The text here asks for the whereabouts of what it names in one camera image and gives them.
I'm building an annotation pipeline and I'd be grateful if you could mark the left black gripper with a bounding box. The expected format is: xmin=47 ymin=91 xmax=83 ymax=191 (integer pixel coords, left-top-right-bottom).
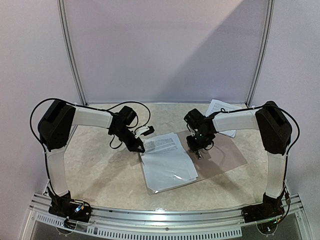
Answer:
xmin=111 ymin=126 xmax=145 ymax=153

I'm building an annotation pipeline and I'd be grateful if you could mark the transparent plastic folder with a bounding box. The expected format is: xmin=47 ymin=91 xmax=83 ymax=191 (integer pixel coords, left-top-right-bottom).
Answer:
xmin=139 ymin=129 xmax=248 ymax=195

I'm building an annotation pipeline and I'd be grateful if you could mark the printed paper sheet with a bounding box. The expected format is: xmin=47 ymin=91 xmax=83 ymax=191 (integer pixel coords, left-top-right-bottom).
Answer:
xmin=140 ymin=132 xmax=199 ymax=194

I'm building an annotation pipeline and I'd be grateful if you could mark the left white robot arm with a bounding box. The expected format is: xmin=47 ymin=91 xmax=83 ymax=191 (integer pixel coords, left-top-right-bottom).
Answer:
xmin=37 ymin=98 xmax=145 ymax=217

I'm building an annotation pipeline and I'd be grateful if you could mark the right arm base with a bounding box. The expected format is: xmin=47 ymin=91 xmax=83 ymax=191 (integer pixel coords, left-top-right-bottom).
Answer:
xmin=241 ymin=190 xmax=290 ymax=223

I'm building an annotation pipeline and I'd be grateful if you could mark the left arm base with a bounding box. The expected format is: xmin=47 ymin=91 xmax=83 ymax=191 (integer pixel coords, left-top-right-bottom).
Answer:
xmin=48 ymin=189 xmax=92 ymax=223

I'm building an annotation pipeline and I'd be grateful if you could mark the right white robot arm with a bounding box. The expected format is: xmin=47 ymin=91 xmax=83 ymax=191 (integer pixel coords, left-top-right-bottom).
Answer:
xmin=184 ymin=101 xmax=293 ymax=199

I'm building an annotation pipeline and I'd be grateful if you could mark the metal folder clip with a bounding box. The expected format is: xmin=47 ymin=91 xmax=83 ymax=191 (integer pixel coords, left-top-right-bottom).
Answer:
xmin=195 ymin=149 xmax=204 ymax=159

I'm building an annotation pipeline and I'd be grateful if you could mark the paper stack at back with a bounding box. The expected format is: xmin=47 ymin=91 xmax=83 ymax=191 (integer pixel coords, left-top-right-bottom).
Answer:
xmin=204 ymin=98 xmax=243 ymax=139

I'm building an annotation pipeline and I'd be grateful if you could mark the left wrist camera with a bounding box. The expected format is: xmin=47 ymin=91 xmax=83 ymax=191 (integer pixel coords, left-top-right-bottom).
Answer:
xmin=134 ymin=125 xmax=155 ymax=139

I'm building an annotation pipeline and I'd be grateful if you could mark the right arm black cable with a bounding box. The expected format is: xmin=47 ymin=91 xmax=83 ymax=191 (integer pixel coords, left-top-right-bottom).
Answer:
xmin=199 ymin=104 xmax=301 ymax=201

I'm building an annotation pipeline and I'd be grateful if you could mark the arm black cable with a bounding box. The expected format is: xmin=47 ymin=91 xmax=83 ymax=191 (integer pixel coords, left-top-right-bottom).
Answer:
xmin=29 ymin=97 xmax=152 ymax=191
xmin=199 ymin=104 xmax=301 ymax=201

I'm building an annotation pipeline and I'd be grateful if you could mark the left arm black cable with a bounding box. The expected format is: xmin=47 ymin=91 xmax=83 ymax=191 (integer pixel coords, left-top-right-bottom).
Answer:
xmin=29 ymin=97 xmax=152 ymax=191

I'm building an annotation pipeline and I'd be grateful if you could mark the aluminium front rail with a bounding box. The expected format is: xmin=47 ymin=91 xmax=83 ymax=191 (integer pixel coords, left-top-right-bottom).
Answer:
xmin=21 ymin=193 xmax=312 ymax=240

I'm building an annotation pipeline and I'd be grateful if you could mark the right aluminium frame post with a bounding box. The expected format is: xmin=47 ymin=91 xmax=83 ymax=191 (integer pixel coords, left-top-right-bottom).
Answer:
xmin=245 ymin=0 xmax=275 ymax=107

